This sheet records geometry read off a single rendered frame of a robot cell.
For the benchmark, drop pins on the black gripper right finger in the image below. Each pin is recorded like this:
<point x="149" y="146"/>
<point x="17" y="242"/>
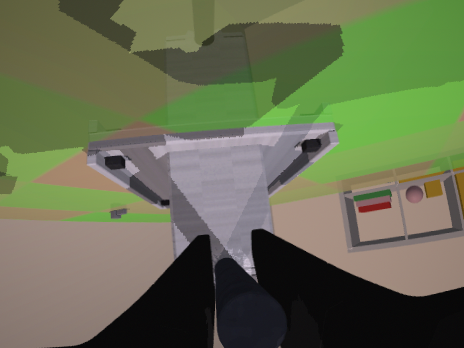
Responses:
<point x="327" y="307"/>

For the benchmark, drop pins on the dark grey cylinder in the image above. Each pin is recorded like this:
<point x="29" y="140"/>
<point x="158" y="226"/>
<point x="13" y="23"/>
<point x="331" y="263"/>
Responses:
<point x="247" y="316"/>

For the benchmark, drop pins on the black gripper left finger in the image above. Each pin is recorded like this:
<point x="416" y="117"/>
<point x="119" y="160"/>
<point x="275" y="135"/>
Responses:
<point x="177" y="312"/>

